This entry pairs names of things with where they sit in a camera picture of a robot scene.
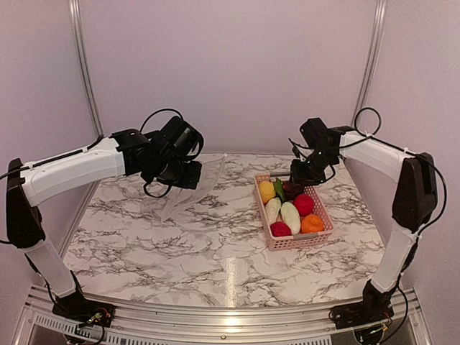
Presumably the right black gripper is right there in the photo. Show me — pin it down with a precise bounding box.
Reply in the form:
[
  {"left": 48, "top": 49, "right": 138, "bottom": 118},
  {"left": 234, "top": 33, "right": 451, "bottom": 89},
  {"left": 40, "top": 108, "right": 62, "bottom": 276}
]
[{"left": 289, "top": 147, "right": 337, "bottom": 186}]

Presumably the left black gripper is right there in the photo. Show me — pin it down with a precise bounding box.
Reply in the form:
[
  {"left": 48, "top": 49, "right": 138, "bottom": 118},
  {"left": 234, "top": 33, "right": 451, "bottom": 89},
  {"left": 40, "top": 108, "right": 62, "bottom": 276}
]
[{"left": 154, "top": 152, "right": 202, "bottom": 189}]

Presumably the red apple toy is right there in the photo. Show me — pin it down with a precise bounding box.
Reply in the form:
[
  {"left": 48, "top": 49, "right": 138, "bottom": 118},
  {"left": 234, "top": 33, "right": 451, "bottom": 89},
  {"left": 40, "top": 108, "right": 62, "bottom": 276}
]
[{"left": 293, "top": 194, "right": 315, "bottom": 217}]

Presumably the white radish with leaves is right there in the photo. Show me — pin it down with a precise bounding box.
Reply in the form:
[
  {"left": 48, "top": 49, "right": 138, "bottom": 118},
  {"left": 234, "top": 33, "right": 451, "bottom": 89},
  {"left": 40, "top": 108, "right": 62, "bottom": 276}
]
[{"left": 274, "top": 178, "right": 301, "bottom": 235}]

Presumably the clear zip top bag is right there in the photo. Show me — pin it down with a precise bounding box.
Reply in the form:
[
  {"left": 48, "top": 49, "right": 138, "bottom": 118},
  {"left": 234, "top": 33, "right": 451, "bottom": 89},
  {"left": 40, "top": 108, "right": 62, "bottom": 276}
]
[{"left": 160, "top": 153, "right": 227, "bottom": 223}]

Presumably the dark red fuzzy fruit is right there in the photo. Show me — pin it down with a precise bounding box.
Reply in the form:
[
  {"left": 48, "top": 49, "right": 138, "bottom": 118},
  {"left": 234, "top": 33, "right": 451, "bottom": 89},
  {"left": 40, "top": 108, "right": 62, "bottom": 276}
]
[{"left": 270, "top": 221, "right": 292, "bottom": 237}]

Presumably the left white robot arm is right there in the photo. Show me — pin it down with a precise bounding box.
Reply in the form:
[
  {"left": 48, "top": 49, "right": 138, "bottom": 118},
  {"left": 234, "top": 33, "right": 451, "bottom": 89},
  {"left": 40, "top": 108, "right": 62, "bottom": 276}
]
[{"left": 4, "top": 125, "right": 204, "bottom": 320}]

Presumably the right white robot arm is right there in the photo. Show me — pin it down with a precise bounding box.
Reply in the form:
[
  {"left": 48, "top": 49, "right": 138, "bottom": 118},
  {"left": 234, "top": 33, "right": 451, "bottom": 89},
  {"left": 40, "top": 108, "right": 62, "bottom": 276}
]
[{"left": 291, "top": 118, "right": 440, "bottom": 322}]

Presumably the dark maroon eggplant toy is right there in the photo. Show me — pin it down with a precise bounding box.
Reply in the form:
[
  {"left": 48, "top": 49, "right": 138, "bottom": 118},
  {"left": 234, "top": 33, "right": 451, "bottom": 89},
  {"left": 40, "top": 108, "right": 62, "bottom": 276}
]
[{"left": 282, "top": 181, "right": 304, "bottom": 201}]

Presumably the yellow lemon toy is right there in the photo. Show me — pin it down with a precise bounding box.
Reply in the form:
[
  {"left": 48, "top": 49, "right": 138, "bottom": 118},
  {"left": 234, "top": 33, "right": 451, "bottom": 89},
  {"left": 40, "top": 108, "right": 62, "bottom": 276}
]
[{"left": 259, "top": 180, "right": 277, "bottom": 204}]

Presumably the white radish upper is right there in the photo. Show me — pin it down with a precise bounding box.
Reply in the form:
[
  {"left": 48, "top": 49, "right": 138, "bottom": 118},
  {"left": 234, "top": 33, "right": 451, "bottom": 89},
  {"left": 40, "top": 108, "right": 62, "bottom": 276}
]
[{"left": 265, "top": 197, "right": 282, "bottom": 226}]

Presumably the orange tangerine toy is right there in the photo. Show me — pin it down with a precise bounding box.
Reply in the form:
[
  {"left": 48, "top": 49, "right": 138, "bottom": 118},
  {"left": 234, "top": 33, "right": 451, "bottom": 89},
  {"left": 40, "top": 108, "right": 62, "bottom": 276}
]
[{"left": 300, "top": 214, "right": 324, "bottom": 234}]

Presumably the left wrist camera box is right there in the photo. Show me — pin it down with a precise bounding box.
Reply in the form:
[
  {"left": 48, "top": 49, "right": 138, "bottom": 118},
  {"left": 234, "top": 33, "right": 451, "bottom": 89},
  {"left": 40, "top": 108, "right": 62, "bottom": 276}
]
[{"left": 160, "top": 116, "right": 204, "bottom": 161}]

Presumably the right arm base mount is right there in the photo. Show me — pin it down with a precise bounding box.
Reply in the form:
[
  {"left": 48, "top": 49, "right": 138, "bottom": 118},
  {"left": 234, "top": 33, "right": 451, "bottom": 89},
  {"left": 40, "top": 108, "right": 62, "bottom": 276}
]
[{"left": 328, "top": 282, "right": 395, "bottom": 329}]

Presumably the left aluminium frame post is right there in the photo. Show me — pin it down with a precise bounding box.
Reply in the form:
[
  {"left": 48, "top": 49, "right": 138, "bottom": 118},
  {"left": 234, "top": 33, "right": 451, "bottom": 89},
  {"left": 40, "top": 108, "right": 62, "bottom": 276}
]
[{"left": 69, "top": 0, "right": 104, "bottom": 136}]

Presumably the aluminium frame post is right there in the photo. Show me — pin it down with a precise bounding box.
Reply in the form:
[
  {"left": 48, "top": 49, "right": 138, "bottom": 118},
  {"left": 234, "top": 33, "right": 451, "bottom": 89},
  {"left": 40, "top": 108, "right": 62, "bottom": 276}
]
[
  {"left": 354, "top": 0, "right": 388, "bottom": 115},
  {"left": 69, "top": 0, "right": 104, "bottom": 136}
]

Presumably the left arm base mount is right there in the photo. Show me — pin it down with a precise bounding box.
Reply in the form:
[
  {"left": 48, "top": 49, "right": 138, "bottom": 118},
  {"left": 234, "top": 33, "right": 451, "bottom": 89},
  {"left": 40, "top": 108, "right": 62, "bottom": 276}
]
[{"left": 48, "top": 283, "right": 115, "bottom": 327}]

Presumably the front aluminium rail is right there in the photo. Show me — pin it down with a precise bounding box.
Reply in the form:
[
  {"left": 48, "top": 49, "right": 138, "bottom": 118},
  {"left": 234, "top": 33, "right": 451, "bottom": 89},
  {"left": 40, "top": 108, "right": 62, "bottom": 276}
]
[{"left": 12, "top": 285, "right": 433, "bottom": 344}]

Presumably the right aluminium frame post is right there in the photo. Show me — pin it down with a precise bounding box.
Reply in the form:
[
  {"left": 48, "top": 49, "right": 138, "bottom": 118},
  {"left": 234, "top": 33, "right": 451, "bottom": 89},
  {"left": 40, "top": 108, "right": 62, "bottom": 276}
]
[{"left": 354, "top": 0, "right": 388, "bottom": 115}]

